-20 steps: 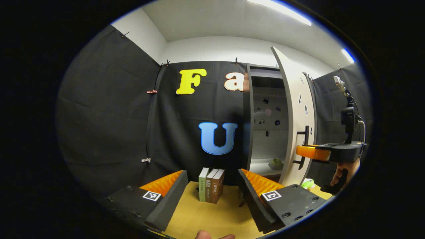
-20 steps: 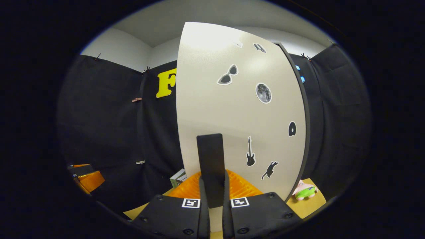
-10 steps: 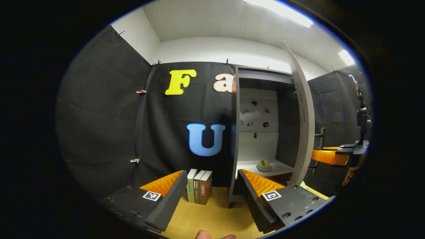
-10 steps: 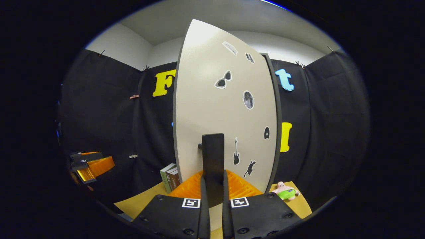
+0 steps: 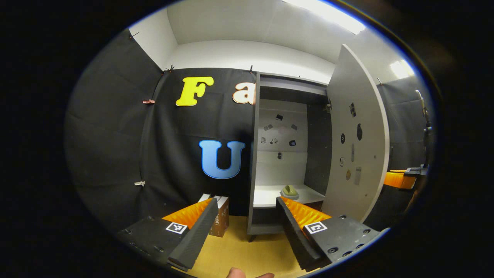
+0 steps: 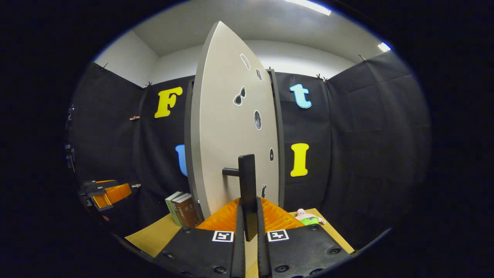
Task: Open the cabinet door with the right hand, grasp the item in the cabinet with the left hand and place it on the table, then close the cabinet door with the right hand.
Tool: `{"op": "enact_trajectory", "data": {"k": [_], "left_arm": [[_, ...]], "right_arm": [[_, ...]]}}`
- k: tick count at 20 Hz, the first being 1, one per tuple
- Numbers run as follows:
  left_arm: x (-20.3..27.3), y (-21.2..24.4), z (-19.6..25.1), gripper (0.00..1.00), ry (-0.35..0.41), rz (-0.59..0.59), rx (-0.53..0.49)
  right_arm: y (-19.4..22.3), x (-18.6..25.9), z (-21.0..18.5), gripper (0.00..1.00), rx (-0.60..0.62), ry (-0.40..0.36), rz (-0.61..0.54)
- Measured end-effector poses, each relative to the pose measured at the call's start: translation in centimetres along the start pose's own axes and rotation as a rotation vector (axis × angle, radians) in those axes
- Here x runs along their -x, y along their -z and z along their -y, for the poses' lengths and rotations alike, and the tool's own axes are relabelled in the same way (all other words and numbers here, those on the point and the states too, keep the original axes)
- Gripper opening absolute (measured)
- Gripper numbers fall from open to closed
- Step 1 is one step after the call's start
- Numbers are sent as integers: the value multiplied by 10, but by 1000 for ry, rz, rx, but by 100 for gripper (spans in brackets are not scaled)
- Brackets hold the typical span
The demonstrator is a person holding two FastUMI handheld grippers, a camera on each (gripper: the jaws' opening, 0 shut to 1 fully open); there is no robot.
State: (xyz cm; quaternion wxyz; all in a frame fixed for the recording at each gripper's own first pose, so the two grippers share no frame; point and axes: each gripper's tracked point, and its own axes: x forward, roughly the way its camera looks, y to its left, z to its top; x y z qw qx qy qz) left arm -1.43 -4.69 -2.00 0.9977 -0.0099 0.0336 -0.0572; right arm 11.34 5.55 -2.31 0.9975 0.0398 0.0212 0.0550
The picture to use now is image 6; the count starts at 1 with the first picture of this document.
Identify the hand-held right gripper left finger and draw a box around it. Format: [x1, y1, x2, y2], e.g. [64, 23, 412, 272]
[154, 198, 246, 278]

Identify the beige cabinet door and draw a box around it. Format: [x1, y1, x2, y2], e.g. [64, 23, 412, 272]
[189, 20, 280, 242]

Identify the black backdrop cloth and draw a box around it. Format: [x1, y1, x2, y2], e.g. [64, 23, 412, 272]
[68, 50, 431, 247]

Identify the pink and green plush toy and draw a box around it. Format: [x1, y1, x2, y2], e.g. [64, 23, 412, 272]
[295, 208, 327, 225]

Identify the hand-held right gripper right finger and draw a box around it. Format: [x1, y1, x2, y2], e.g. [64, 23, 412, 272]
[257, 197, 354, 278]

